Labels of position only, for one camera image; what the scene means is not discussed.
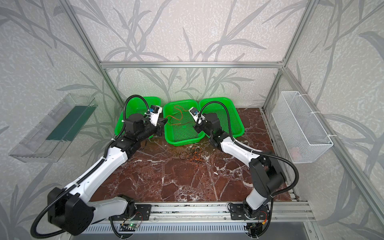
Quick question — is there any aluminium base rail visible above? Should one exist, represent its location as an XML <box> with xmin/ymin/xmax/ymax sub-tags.
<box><xmin>64</xmin><ymin>201</ymin><xmax>316</xmax><ymax>224</ymax></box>

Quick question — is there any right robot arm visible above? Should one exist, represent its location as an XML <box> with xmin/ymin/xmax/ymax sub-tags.
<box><xmin>189</xmin><ymin>101</ymin><xmax>300</xmax><ymax>220</ymax></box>

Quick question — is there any aluminium frame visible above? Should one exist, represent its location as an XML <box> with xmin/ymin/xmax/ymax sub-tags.
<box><xmin>60</xmin><ymin>1</ymin><xmax>384</xmax><ymax>224</ymax></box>

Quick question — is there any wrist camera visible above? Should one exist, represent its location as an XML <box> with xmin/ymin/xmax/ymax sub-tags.
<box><xmin>147</xmin><ymin>105</ymin><xmax>163</xmax><ymax>127</ymax></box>
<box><xmin>189</xmin><ymin>107</ymin><xmax>205</xmax><ymax>124</ymax></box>

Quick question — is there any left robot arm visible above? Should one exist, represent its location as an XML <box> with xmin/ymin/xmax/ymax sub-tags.
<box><xmin>30</xmin><ymin>95</ymin><xmax>168</xmax><ymax>239</ymax></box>

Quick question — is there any clear acrylic wall shelf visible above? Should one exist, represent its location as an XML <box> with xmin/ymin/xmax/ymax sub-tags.
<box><xmin>9</xmin><ymin>94</ymin><xmax>98</xmax><ymax>163</ymax></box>

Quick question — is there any white wire mesh basket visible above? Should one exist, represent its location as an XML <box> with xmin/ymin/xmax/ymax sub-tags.
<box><xmin>272</xmin><ymin>91</ymin><xmax>334</xmax><ymax>164</ymax></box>

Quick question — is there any green plastic basket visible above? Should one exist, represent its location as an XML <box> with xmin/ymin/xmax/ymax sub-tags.
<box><xmin>163</xmin><ymin>100</ymin><xmax>205</xmax><ymax>147</ymax></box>
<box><xmin>115</xmin><ymin>97</ymin><xmax>162</xmax><ymax>136</ymax></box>
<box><xmin>198</xmin><ymin>96</ymin><xmax>245</xmax><ymax>143</ymax></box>

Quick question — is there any left green plastic basket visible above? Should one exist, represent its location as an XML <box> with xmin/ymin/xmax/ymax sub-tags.
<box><xmin>115</xmin><ymin>97</ymin><xmax>162</xmax><ymax>136</ymax></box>

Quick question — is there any right green plastic basket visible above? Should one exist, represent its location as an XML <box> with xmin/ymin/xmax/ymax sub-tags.
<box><xmin>198</xmin><ymin>96</ymin><xmax>245</xmax><ymax>143</ymax></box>

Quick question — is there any middle green plastic basket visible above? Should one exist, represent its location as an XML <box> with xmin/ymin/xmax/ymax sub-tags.
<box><xmin>163</xmin><ymin>100</ymin><xmax>205</xmax><ymax>147</ymax></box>

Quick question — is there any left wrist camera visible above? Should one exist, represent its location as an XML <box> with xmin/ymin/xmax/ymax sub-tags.
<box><xmin>147</xmin><ymin>105</ymin><xmax>163</xmax><ymax>127</ymax></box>

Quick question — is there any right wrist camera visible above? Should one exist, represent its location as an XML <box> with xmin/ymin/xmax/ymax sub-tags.
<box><xmin>189</xmin><ymin>107</ymin><xmax>205</xmax><ymax>124</ymax></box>

